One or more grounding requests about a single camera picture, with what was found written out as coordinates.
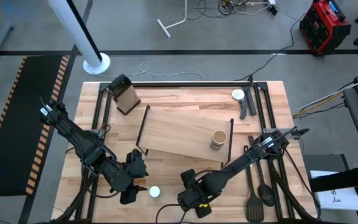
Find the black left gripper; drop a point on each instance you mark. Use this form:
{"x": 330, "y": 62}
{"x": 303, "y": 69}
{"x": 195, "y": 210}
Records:
{"x": 125, "y": 182}

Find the bagel sesame jar white lid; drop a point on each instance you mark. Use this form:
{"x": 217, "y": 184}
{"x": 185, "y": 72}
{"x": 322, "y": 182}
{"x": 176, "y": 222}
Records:
{"x": 154, "y": 192}

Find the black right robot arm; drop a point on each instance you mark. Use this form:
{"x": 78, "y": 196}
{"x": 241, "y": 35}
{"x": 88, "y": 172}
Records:
{"x": 244, "y": 161}

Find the white paper sheet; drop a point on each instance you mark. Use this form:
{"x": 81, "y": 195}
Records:
{"x": 337, "y": 199}

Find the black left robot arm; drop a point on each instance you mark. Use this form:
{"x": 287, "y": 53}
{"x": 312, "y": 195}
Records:
{"x": 82, "y": 143}

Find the white pole with round base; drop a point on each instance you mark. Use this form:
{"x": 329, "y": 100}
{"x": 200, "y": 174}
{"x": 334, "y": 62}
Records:
{"x": 76, "y": 31}

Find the black can opener white knob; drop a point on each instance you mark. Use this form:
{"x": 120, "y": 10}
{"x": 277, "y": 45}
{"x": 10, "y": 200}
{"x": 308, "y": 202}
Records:
{"x": 250, "y": 105}

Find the white T-shaped stand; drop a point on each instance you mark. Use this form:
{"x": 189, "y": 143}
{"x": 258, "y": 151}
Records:
{"x": 163, "y": 28}

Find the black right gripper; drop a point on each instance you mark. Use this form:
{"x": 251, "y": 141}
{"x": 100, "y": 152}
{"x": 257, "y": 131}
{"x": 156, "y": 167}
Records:
{"x": 189, "y": 198}

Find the black mat orange striped edge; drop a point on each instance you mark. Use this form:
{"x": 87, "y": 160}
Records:
{"x": 11, "y": 124}

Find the black metal table frame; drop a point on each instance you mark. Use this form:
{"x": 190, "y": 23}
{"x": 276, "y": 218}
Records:
{"x": 182, "y": 84}

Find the black slotted spoon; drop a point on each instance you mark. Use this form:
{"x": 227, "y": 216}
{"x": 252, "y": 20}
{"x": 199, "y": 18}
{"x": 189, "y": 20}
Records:
{"x": 266, "y": 193}

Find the clear spice jar tan lid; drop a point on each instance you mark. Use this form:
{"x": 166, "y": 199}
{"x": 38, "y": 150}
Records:
{"x": 219, "y": 137}

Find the black slotted spatula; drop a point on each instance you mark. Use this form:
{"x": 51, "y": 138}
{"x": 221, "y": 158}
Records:
{"x": 254, "y": 210}

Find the red and black equipment box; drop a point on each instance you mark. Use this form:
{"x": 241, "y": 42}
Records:
{"x": 322, "y": 28}

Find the steel box grater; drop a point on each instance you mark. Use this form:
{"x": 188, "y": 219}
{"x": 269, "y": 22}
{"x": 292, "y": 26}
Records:
{"x": 126, "y": 98}

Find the black power adapter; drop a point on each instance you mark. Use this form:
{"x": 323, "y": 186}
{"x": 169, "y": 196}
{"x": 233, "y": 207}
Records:
{"x": 272, "y": 11}

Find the wooden shelf riser black legs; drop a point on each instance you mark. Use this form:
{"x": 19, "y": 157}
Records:
{"x": 179, "y": 130}

